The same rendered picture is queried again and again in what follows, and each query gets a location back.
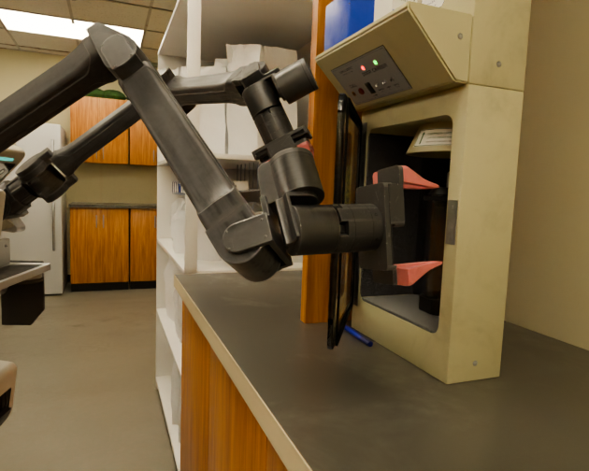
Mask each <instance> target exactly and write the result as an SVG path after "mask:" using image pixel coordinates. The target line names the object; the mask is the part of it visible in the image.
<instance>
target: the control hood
mask: <svg viewBox="0 0 589 471"><path fill-rule="evenodd" d="M471 25H472V16H471V14H467V13H463V12H459V11H454V10H450V9H446V8H441V7H433V6H429V5H425V4H420V3H416V2H411V1H408V2H407V3H405V4H404V5H402V6H400V7H398V8H396V9H395V10H393V11H391V12H389V13H388V14H386V15H384V16H383V17H381V18H379V19H378V20H376V21H374V22H372V23H371V24H370V25H368V26H366V27H365V28H363V29H361V30H360V31H358V32H356V33H355V34H353V35H351V36H349V37H347V38H346V39H344V40H342V41H341V42H339V43H337V44H336V45H335V46H333V47H332V48H330V49H328V50H326V51H324V52H322V53H321V54H319V55H317V57H315V60H316V63H317V65H318V66H319V67H320V68H321V69H322V71H323V72H324V74H325V75H326V76H327V78H328V79H329V80H330V82H331V83H332V84H333V86H334V87H335V88H336V90H337V91H338V93H346V91H345V90H344V89H343V87H342V86H341V85H340V83H339V82H338V80H337V79H336V77H335V76H334V75H333V73H332V72H331V70H333V69H335V68H337V67H339V66H341V65H343V64H346V63H347V62H349V61H351V60H353V59H355V58H357V57H359V56H361V55H363V54H365V53H367V52H369V51H371V50H374V49H375V48H377V47H379V46H381V45H383V46H384V47H385V48H386V49H387V51H388V52H389V54H390V55H391V57H392V58H393V60H394V61H395V63H396V65H397V66H398V68H399V69H400V71H401V72H402V73H403V75H404V76H405V78H406V79H407V81H408V82H409V84H410V86H411V87H412V89H409V90H405V91H403V92H400V93H394V94H391V95H388V96H384V97H382V98H379V99H375V100H372V101H369V102H366V103H363V104H360V105H356V104H355V103H354V102H353V100H352V99H351V100H352V103H353V105H354V107H355V109H356V111H359V112H362V111H366V110H370V109H372V108H376V107H383V106H386V105H390V104H393V103H396V102H400V101H404V100H407V99H411V98H414V97H417V96H421V95H425V94H429V93H434V92H438V91H441V90H445V89H449V88H451V87H455V86H459V85H463V84H466V82H467V77H468V64H469V51H470V38H471ZM346 95H347V97H349V95H348V94H347V93H346Z"/></svg>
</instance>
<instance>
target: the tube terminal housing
mask: <svg viewBox="0 0 589 471"><path fill-rule="evenodd" d="M441 8H446V9H450V10H454V11H459V12H463V13H467V14H471V16H472V25H471V38H470V51H469V64H468V77H467V82H466V84H463V85H459V86H455V87H451V88H449V89H445V90H441V91H438V92H434V93H429V94H425V95H421V96H417V97H414V98H411V99H407V100H404V101H400V102H396V103H393V104H390V105H386V106H383V107H376V108H372V109H370V110H366V111H363V112H362V123H365V122H367V129H366V161H367V143H368V136H369V134H370V133H373V134H384V135H394V136H415V135H416V133H417V131H418V129H419V127H420V125H422V124H425V123H429V122H437V121H452V122H453V136H452V149H451V162H450V175H449V189H448V201H449V200H458V208H457V221H456V233H455V245H450V244H445V242H444V255H443V268H442V282H441V296H440V309H439V322H438V330H437V331H436V332H435V333H430V332H428V331H425V330H424V329H422V328H420V327H418V326H416V325H414V324H412V323H410V322H407V321H404V320H402V319H400V318H398V317H397V316H395V315H393V314H390V313H388V312H386V311H384V310H382V309H380V308H378V307H374V306H372V305H370V304H369V303H367V302H365V301H363V299H362V297H361V294H360V285H361V268H360V272H359V290H358V306H356V305H352V328H354V329H355V330H357V331H359V332H360V333H362V334H364V335H366V336H367V337H369V338H371V339H372V340H374V341H376V342H377V343H379V344H381V345H382V346H384V347H385V348H386V349H388V350H390V351H392V352H394V353H395V354H397V355H399V356H400V357H402V358H404V359H405V360H407V361H409V362H410V363H412V364H414V365H416V366H418V367H419V368H421V369H422V370H423V371H425V372H426V373H428V374H430V375H431V376H433V377H435V378H437V379H439V380H440V381H442V382H444V383H445V384H453V383H458V382H465V381H471V380H478V379H484V378H496V377H499V373H500V362H501V351H502V340H503V329H504V318H505V306H506V296H507V285H508V273H509V262H510V242H511V230H512V220H513V209H514V197H515V186H516V176H517V164H518V153H519V142H520V132H521V120H522V109H523V99H524V77H525V66H526V54H527V44H528V33H529V22H530V10H531V0H445V2H444V6H443V7H441ZM364 186H366V164H365V182H364Z"/></svg>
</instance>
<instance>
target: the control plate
mask: <svg viewBox="0 0 589 471"><path fill-rule="evenodd" d="M373 60H376V61H377V62H378V65H375V64H374V63H373ZM361 65H363V66H364V67H365V69H366V70H363V69H362V68H361ZM331 72H332V73H333V75H334V76H335V77H336V79H337V80H338V82H339V83H340V85H341V86H342V87H343V89H344V90H345V91H346V93H347V94H348V95H349V97H350V98H351V99H352V100H353V102H354V103H355V104H356V105H360V104H363V103H366V102H369V101H372V100H375V99H379V98H382V97H384V96H388V95H391V94H394V93H400V92H403V91H405V90H409V89H412V87H411V86H410V84H409V82H408V81H407V79H406V78H405V76H404V75H403V73H402V72H401V71H400V69H399V68H398V66H397V65H396V63H395V61H394V60H393V58H392V57H391V55H390V54H389V52H388V51H387V49H386V48H385V47H384V46H383V45H381V46H379V47H377V48H375V49H374V50H371V51H369V52H367V53H365V54H363V55H361V56H359V57H357V58H355V59H353V60H351V61H349V62H347V63H346V64H343V65H341V66H339V67H337V68H335V69H333V70H331ZM391 77H393V78H394V79H395V81H391V80H390V79H391ZM384 79H385V80H386V81H387V84H385V83H384V84H382V83H383V80H384ZM367 82H369V83H370V84H371V86H372V87H373V89H374V90H375V91H376V92H375V93H373V94H371V92H370V91H369V90H368V88H367V87H366V85H365V83H367ZM376 82H378V83H379V84H380V87H379V86H377V87H376V86H375V85H376ZM359 88H361V89H363V90H364V92H365V93H364V94H360V93H359V92H358V89H359ZM352 92H355V93H356V96H354V95H353V94H352Z"/></svg>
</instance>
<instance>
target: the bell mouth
mask: <svg viewBox="0 0 589 471"><path fill-rule="evenodd" d="M452 136H453V122H452V121H437V122H429V123H425V124H422V125H420V127H419V129H418V131H417V133H416V135H415V137H414V138H413V140H412V142H411V144H410V146H409V148H408V150H407V152H406V154H407V155H408V156H414V157H424V158H441V159H451V149H452Z"/></svg>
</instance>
